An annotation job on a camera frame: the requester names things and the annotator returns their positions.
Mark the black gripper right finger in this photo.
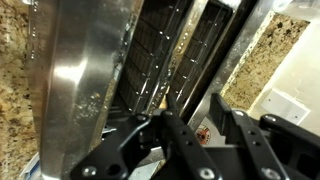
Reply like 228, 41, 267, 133
210, 93, 320, 180

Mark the stainless steel toaster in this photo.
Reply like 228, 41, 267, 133
28, 0, 278, 180

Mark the white switch plate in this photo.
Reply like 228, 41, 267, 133
260, 87, 312, 126

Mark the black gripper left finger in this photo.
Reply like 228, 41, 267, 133
69, 94, 224, 180

